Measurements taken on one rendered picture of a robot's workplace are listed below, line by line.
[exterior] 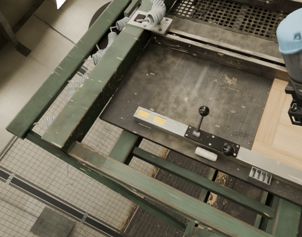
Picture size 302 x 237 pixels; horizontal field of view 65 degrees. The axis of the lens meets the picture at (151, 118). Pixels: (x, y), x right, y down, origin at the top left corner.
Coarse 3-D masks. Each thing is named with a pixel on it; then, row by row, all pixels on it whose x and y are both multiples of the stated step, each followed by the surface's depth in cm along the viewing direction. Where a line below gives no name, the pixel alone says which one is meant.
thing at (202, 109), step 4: (200, 108) 81; (204, 108) 80; (208, 108) 81; (200, 112) 81; (204, 112) 80; (208, 112) 81; (204, 116) 82; (200, 120) 84; (200, 124) 85; (196, 132) 87; (196, 136) 87
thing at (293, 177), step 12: (144, 120) 94; (168, 120) 93; (168, 132) 92; (180, 132) 90; (228, 156) 85; (240, 156) 84; (252, 156) 83; (264, 156) 83; (264, 168) 81; (276, 168) 80; (288, 168) 80; (288, 180) 79; (300, 180) 78
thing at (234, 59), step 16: (160, 0) 99; (160, 32) 107; (176, 32) 111; (176, 48) 114; (192, 48) 109; (208, 48) 104; (224, 48) 105; (240, 48) 103; (224, 64) 108; (240, 64) 103; (256, 64) 99; (272, 64) 97; (288, 80) 98
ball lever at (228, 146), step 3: (225, 144) 84; (228, 144) 74; (225, 147) 74; (228, 147) 73; (231, 147) 73; (222, 150) 75; (225, 150) 73; (228, 150) 73; (231, 150) 73; (234, 150) 74; (225, 153) 74; (228, 153) 73; (231, 153) 73
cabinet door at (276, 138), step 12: (276, 84) 99; (276, 96) 96; (288, 96) 96; (264, 108) 95; (276, 108) 94; (288, 108) 94; (264, 120) 92; (276, 120) 91; (288, 120) 91; (264, 132) 89; (276, 132) 89; (288, 132) 89; (300, 132) 88; (252, 144) 89; (264, 144) 87; (276, 144) 87; (288, 144) 87; (300, 144) 86; (276, 156) 85; (288, 156) 84; (300, 156) 84; (300, 168) 82
